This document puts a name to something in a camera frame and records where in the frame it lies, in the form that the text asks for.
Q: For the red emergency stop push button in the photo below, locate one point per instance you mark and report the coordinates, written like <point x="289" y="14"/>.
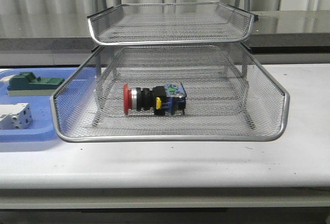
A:
<point x="169" y="99"/>

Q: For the silver mesh tray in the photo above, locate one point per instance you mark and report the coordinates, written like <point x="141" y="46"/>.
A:
<point x="200" y="100"/>
<point x="170" y="23"/>
<point x="264" y="117"/>

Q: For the grey stone counter ledge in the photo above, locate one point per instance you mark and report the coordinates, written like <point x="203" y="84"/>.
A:
<point x="274" y="32"/>

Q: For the green and beige switch block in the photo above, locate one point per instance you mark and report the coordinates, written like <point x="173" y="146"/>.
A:
<point x="26" y="84"/>

